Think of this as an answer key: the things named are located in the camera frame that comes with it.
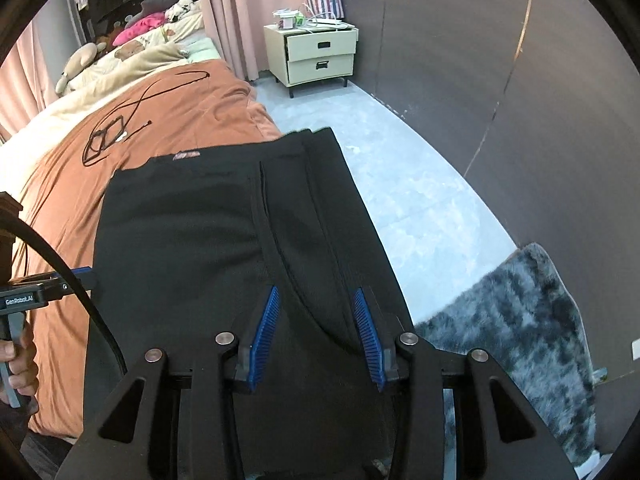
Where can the bear print blanket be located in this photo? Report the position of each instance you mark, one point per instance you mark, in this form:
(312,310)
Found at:
(132,50)

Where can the black pants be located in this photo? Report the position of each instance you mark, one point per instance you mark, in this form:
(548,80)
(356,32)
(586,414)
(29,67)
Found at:
(200,235)

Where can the cream fleece blanket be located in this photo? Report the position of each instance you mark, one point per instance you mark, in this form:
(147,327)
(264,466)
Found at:
(125,70)

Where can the grey shaggy rug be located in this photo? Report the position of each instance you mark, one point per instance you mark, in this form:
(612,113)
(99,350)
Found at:
(525,335)

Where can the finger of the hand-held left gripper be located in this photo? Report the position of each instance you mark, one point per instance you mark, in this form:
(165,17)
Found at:
(87,278)

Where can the dark grey cloth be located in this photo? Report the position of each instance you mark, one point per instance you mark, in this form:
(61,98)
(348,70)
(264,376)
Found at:
(160,2)

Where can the orange bed sheet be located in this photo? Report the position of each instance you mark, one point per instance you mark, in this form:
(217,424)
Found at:
(200,105)

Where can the person's left hand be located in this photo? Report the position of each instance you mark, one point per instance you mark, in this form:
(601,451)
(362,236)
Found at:
(27,375)

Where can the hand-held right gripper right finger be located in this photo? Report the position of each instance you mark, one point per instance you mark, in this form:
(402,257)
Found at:
(367,340)

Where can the plush teddy bear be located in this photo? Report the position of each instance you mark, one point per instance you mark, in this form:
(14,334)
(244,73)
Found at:
(80,62)

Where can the pale green pillow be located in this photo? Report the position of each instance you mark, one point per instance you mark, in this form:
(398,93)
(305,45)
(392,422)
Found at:
(205,50)

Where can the pink curtain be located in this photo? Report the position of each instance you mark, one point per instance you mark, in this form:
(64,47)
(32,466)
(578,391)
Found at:
(25,70)
(235,10)

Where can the pink cloth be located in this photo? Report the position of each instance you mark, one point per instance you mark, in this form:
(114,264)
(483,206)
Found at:
(140,27)

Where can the white power strip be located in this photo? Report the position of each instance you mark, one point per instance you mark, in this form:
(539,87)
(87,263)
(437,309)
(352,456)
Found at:
(330,22)

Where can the cream nightstand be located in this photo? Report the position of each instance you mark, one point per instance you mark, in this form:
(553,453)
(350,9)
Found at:
(320,60)

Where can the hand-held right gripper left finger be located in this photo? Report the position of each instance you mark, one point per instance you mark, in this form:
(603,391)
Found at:
(262,340)

